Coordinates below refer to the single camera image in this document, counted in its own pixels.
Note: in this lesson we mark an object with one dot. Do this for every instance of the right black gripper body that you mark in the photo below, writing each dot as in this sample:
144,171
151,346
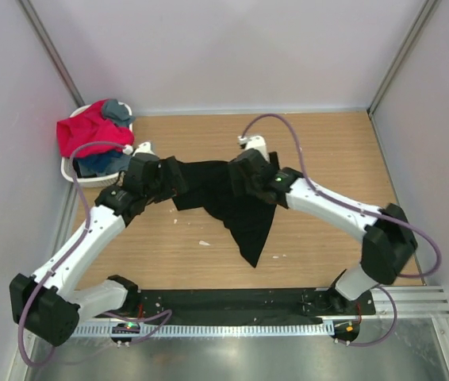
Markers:
236,177

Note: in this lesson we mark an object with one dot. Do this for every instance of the white slotted cable duct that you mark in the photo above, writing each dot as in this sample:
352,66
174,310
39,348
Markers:
116,329

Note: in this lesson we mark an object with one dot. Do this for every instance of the aluminium frame rail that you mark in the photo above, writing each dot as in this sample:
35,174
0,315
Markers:
411,302

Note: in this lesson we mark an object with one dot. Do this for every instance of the white laundry basket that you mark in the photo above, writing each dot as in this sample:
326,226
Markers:
68,168

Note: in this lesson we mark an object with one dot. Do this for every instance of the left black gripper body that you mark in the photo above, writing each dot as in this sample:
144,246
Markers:
151,189

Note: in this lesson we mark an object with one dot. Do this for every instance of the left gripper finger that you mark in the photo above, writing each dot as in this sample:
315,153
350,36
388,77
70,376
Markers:
172,168
167,189

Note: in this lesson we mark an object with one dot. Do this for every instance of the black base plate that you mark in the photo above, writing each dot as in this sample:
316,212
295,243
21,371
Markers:
246,307

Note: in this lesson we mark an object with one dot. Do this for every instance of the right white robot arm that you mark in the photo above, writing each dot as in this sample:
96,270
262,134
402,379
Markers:
387,242

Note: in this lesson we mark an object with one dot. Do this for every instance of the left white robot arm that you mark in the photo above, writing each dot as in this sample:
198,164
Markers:
47,303

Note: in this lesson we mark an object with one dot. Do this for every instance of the dark blue t shirt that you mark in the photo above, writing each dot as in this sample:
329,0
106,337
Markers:
100,165

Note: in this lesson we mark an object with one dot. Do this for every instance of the red t shirt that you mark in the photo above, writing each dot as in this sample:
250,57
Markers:
90,126

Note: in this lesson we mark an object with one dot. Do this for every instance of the black t shirt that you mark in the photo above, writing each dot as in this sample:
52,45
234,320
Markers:
247,218

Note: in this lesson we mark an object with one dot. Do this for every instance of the grey blue t shirt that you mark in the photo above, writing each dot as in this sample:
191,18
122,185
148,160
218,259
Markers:
117,112

